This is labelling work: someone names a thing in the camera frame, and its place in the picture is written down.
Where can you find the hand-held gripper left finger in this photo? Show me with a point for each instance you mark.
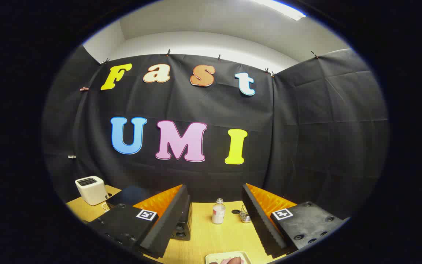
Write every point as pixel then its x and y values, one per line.
pixel 167 227

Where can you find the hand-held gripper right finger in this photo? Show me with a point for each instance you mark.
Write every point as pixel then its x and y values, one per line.
pixel 260 223

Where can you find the white rectangular plate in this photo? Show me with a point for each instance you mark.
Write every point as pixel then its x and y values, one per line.
pixel 229 254

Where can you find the black toaster oven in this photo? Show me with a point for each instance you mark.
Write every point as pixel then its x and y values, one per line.
pixel 128 194

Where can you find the white pop-up toaster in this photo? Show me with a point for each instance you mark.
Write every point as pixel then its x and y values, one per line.
pixel 92 190

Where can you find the clear bottle with white label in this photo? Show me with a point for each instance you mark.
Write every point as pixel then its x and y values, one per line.
pixel 218 214

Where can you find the small white dish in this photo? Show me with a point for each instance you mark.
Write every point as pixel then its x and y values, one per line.
pixel 105 206

